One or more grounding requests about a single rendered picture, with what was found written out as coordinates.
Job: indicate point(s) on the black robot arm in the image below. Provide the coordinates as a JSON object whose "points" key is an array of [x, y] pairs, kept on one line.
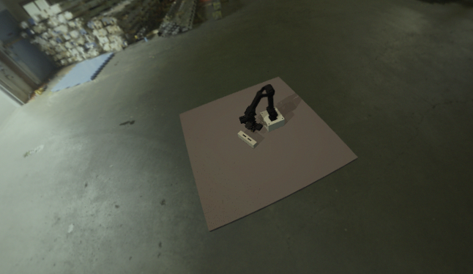
{"points": [[251, 109]]}

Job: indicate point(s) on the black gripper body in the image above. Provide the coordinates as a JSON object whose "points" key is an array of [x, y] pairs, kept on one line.
{"points": [[258, 126]]}

